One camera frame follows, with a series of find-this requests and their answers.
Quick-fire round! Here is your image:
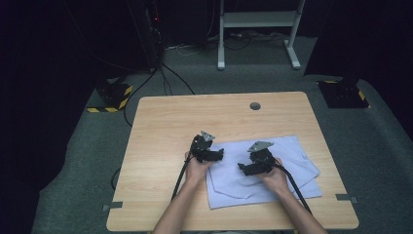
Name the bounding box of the black computer tower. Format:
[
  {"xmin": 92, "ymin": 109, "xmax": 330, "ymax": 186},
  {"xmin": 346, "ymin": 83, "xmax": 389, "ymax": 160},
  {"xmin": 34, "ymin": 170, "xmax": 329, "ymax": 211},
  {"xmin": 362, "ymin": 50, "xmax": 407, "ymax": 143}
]
[{"xmin": 134, "ymin": 0, "xmax": 166, "ymax": 72}]

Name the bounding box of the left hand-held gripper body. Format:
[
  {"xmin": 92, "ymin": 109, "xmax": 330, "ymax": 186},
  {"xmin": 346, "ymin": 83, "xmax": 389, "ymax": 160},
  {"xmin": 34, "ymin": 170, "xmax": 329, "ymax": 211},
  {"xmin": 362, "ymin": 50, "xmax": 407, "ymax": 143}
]
[{"xmin": 189, "ymin": 130, "xmax": 216, "ymax": 164}]

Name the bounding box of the lavender printed t-shirt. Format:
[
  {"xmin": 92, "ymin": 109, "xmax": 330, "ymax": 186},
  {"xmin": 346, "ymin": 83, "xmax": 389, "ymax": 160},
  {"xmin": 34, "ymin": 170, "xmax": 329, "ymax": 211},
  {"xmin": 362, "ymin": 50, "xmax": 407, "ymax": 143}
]
[{"xmin": 205, "ymin": 135, "xmax": 323, "ymax": 211}]

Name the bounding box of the white floor cable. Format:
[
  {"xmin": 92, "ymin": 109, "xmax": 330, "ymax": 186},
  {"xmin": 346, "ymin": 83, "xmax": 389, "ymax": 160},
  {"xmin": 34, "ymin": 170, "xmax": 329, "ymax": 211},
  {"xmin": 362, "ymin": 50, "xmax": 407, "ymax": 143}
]
[{"xmin": 165, "ymin": 42, "xmax": 204, "ymax": 57}]

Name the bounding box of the black cable loop beside table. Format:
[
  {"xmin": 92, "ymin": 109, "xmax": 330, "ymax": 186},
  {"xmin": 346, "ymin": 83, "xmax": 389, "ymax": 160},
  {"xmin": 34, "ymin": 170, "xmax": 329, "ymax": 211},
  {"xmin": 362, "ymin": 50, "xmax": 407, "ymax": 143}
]
[{"xmin": 110, "ymin": 167, "xmax": 122, "ymax": 192}]

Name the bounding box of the black base with yellow stripes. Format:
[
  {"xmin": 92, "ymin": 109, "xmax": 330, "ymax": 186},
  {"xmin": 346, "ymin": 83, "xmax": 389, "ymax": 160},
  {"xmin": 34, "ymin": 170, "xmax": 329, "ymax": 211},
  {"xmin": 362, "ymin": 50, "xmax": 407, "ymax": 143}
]
[{"xmin": 86, "ymin": 77, "xmax": 134, "ymax": 114}]

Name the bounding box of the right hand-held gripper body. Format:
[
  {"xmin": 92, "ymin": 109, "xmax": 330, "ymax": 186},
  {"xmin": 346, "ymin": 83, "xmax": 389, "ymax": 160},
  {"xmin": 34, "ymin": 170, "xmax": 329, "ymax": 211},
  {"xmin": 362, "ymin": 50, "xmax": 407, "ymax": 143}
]
[{"xmin": 246, "ymin": 140, "xmax": 278, "ymax": 175}]

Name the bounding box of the person's left hand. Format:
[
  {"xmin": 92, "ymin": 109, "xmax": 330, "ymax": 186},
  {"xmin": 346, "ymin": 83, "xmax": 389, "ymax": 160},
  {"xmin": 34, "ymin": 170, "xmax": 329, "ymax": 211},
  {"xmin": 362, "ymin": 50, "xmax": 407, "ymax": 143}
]
[{"xmin": 184, "ymin": 151, "xmax": 214, "ymax": 187}]

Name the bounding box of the white metal stand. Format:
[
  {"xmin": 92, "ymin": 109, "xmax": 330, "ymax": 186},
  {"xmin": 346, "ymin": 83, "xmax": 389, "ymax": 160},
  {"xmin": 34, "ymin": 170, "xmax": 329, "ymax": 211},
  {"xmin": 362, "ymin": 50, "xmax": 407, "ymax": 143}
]
[{"xmin": 216, "ymin": 0, "xmax": 307, "ymax": 71}]

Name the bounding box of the black base with yellow corners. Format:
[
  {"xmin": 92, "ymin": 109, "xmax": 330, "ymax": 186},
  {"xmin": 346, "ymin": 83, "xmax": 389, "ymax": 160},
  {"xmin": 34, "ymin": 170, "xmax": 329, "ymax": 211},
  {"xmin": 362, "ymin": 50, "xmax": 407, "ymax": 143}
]
[{"xmin": 317, "ymin": 77, "xmax": 372, "ymax": 109}]

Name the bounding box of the grey tape strip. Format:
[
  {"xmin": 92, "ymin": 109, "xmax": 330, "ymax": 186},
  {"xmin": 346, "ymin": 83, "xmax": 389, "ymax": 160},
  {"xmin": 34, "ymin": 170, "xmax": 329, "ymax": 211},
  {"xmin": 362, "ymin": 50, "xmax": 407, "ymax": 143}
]
[
  {"xmin": 102, "ymin": 201, "xmax": 124, "ymax": 213},
  {"xmin": 335, "ymin": 193, "xmax": 359, "ymax": 205}
]

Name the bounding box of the person's right hand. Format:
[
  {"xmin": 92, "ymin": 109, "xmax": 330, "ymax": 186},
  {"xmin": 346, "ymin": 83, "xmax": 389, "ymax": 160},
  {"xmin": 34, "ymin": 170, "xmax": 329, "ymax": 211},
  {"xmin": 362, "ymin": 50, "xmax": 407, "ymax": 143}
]
[{"xmin": 257, "ymin": 157, "xmax": 292, "ymax": 197}]

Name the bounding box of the hand-held gripper black cable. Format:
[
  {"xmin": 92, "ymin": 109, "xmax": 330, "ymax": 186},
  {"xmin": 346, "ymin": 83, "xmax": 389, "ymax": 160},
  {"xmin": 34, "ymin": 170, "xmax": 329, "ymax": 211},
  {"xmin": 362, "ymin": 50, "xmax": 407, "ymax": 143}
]
[
  {"xmin": 274, "ymin": 163, "xmax": 314, "ymax": 216},
  {"xmin": 170, "ymin": 155, "xmax": 195, "ymax": 202}
]

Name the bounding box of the long black floor cable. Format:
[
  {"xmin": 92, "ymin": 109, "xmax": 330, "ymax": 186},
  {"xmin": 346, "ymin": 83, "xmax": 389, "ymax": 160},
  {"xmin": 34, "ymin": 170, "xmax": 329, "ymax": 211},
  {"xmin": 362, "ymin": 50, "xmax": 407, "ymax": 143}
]
[{"xmin": 122, "ymin": 62, "xmax": 197, "ymax": 129}]

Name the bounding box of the left hand-held gripper black cable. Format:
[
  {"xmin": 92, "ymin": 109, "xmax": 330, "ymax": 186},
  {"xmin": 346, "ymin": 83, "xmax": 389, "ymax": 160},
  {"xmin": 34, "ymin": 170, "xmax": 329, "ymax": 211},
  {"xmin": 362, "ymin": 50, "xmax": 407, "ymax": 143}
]
[{"xmin": 170, "ymin": 155, "xmax": 195, "ymax": 202}]

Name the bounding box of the tangle of black floor cables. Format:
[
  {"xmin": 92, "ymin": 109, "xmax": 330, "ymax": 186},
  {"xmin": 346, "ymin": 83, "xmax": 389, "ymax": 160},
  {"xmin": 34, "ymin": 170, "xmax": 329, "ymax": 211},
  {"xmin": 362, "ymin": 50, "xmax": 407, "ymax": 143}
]
[{"xmin": 223, "ymin": 29, "xmax": 285, "ymax": 52}]

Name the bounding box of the right hand-held gripper black cable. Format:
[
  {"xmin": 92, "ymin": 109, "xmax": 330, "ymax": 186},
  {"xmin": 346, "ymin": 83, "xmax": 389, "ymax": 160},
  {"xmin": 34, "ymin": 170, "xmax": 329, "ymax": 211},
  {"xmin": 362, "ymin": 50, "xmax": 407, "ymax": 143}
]
[{"xmin": 274, "ymin": 163, "xmax": 314, "ymax": 216}]

